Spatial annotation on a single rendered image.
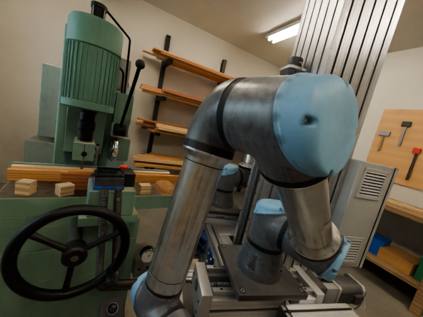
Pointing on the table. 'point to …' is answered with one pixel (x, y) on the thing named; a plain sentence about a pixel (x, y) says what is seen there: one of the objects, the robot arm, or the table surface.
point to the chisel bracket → (83, 150)
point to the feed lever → (119, 129)
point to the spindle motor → (90, 63)
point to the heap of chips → (164, 187)
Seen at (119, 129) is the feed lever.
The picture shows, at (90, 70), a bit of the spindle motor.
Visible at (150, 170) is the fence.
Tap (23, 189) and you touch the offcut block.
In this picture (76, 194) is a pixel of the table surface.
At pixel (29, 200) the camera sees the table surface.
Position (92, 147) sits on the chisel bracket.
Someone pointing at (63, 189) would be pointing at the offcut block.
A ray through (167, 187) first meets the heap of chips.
